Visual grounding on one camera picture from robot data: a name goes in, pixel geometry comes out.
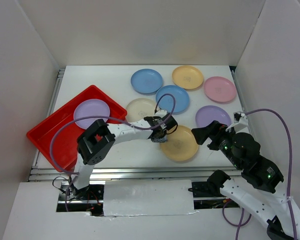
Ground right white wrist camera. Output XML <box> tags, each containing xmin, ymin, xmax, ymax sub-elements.
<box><xmin>226</xmin><ymin>111</ymin><xmax>249</xmax><ymax>133</ymax></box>

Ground blue plate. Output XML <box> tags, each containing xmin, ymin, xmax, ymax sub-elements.
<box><xmin>130</xmin><ymin>68</ymin><xmax>164</xmax><ymax>95</ymax></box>
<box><xmin>155</xmin><ymin>85</ymin><xmax>190</xmax><ymax>114</ymax></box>

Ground orange plate back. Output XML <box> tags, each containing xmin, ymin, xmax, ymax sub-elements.
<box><xmin>172</xmin><ymin>65</ymin><xmax>205</xmax><ymax>90</ymax></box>

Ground pink plate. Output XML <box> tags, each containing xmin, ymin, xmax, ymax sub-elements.
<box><xmin>203</xmin><ymin>76</ymin><xmax>237</xmax><ymax>103</ymax></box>

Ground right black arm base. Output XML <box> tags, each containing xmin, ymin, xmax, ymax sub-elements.
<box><xmin>188</xmin><ymin>170</ymin><xmax>231</xmax><ymax>198</ymax></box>

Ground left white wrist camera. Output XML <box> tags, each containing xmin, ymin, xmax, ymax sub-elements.
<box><xmin>154</xmin><ymin>109</ymin><xmax>168</xmax><ymax>118</ymax></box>

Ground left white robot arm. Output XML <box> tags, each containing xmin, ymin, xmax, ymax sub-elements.
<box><xmin>69</xmin><ymin>113</ymin><xmax>178</xmax><ymax>200</ymax></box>

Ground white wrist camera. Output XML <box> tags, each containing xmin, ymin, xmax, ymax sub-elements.
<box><xmin>154</xmin><ymin>109</ymin><xmax>168</xmax><ymax>118</ymax></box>
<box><xmin>226</xmin><ymin>111</ymin><xmax>249</xmax><ymax>133</ymax></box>

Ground white taped cover panel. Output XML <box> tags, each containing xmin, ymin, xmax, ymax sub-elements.
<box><xmin>103</xmin><ymin>180</ymin><xmax>195</xmax><ymax>217</ymax></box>

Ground lilac plate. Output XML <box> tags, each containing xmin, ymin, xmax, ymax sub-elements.
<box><xmin>195</xmin><ymin>105</ymin><xmax>232</xmax><ymax>128</ymax></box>
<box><xmin>73</xmin><ymin>98</ymin><xmax>111</xmax><ymax>130</ymax></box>

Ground red plastic bin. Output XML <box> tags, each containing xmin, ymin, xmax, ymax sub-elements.
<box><xmin>26</xmin><ymin>85</ymin><xmax>127</xmax><ymax>172</ymax></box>

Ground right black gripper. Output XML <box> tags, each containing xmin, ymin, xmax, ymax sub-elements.
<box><xmin>190</xmin><ymin>118</ymin><xmax>243</xmax><ymax>168</ymax></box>

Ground aluminium front rail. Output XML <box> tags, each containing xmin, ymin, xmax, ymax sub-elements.
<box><xmin>28</xmin><ymin>166</ymin><xmax>263</xmax><ymax>181</ymax></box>

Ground orange plate front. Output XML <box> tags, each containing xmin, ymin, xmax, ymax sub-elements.
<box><xmin>160</xmin><ymin>125</ymin><xmax>199</xmax><ymax>162</ymax></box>

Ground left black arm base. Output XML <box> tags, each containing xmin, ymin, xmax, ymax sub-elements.
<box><xmin>52</xmin><ymin>176</ymin><xmax>105</xmax><ymax>205</ymax></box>

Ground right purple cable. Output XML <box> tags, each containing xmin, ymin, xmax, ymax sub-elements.
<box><xmin>222</xmin><ymin>108</ymin><xmax>299</xmax><ymax>240</ymax></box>

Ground cream plate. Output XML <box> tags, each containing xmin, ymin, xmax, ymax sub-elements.
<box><xmin>125</xmin><ymin>98</ymin><xmax>156</xmax><ymax>123</ymax></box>

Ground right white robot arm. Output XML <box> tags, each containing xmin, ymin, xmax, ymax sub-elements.
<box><xmin>191</xmin><ymin>120</ymin><xmax>300</xmax><ymax>240</ymax></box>

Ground blue plate back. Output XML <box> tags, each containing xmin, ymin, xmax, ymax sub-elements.
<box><xmin>130</xmin><ymin>68</ymin><xmax>164</xmax><ymax>95</ymax></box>

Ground orange plate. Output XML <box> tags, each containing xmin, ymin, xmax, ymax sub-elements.
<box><xmin>160</xmin><ymin>125</ymin><xmax>199</xmax><ymax>162</ymax></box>
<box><xmin>172</xmin><ymin>65</ymin><xmax>205</xmax><ymax>90</ymax></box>

